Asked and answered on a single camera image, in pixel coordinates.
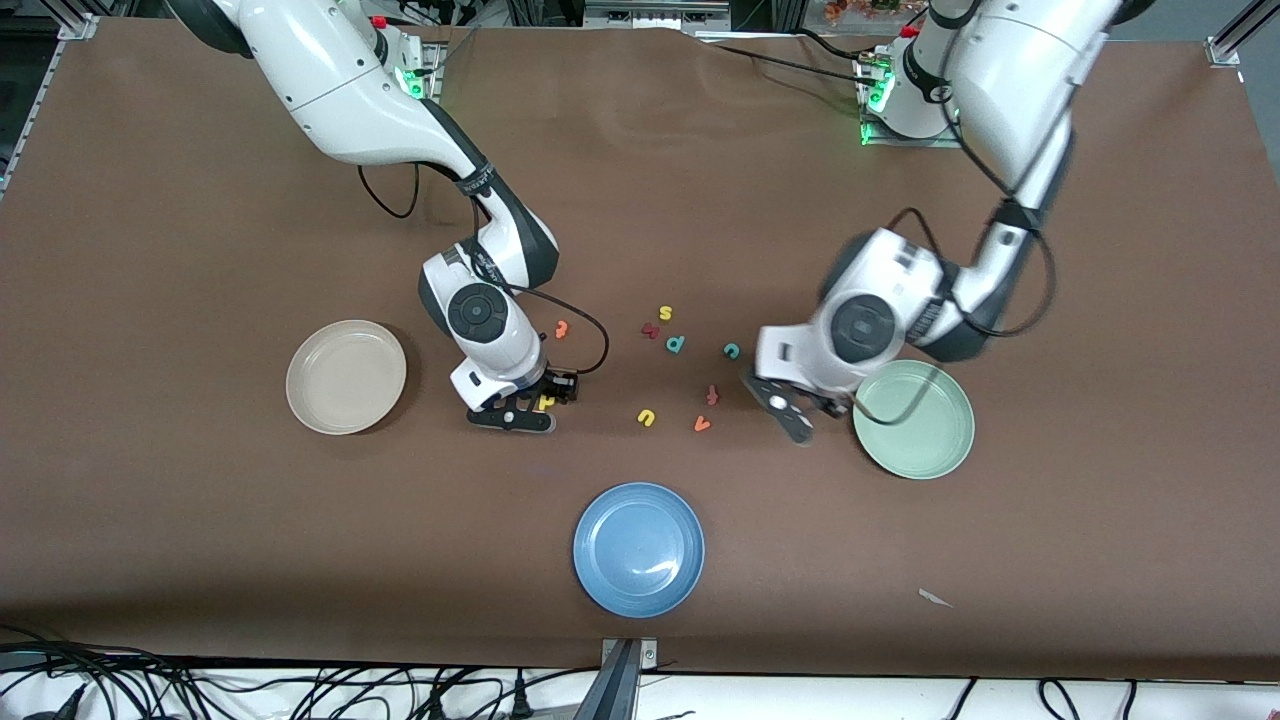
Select green round plate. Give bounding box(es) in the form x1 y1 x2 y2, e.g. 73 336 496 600
852 359 976 481

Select beige round plate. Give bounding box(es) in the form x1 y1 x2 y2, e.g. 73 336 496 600
286 320 408 436

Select blue round plate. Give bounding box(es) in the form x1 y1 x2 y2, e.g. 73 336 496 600
573 482 706 619

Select brown table cover sheet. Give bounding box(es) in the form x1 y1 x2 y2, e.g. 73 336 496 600
0 18 1280 683

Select orange artificial flowers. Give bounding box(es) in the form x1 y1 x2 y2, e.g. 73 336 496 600
825 0 929 23

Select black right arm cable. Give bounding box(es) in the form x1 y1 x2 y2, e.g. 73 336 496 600
358 160 609 379

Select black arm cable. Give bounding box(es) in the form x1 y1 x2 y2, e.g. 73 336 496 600
358 160 609 379
855 95 1058 426

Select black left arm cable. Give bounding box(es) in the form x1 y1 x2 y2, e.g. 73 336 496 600
855 95 1058 426

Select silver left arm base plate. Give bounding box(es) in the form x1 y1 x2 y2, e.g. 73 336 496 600
858 50 966 149

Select grey camera pole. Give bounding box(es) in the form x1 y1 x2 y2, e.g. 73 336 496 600
573 640 641 720

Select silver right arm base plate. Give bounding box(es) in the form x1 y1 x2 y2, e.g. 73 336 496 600
400 40 446 101

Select black base cable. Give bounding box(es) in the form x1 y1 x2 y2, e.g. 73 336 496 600
785 25 891 63
695 38 886 91

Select aluminium frame rail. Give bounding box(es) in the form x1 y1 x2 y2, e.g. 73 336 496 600
585 0 731 29

